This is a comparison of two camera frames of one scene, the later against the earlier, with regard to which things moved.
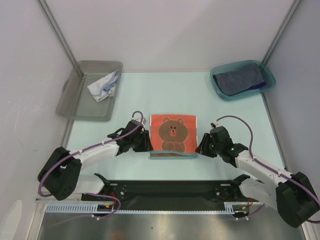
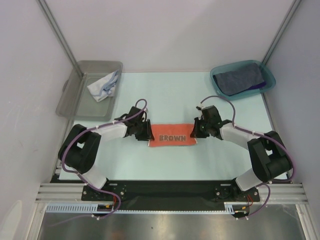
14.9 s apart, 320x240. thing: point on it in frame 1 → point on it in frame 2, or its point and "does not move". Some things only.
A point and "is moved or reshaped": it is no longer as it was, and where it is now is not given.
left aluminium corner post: [60, 35] does not move
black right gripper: [208, 144] → [200, 128]
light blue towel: [104, 87] does not move
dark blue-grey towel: [233, 80] does not move
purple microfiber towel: [256, 86] does not move
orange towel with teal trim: [173, 136] is moved or reshaped
